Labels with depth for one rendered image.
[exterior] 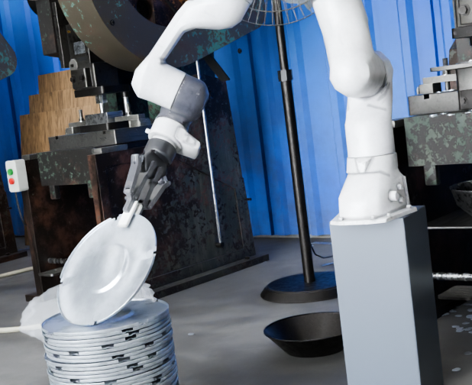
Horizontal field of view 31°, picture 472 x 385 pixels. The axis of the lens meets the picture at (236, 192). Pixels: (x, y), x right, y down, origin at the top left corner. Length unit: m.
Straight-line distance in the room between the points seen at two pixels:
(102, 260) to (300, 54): 2.59
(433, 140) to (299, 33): 1.97
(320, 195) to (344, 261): 2.42
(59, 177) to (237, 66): 1.38
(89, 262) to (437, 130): 1.09
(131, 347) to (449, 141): 1.13
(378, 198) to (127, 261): 0.58
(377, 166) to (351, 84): 0.20
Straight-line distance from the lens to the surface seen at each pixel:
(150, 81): 2.04
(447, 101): 2.63
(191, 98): 2.04
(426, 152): 2.57
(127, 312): 1.98
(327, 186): 4.40
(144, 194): 2.06
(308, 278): 3.32
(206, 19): 2.05
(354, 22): 2.01
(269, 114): 4.52
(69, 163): 3.64
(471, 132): 2.51
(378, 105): 2.05
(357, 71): 1.93
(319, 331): 2.71
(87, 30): 3.32
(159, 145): 2.07
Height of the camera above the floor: 0.75
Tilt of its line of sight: 6 degrees down
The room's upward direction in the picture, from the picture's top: 7 degrees counter-clockwise
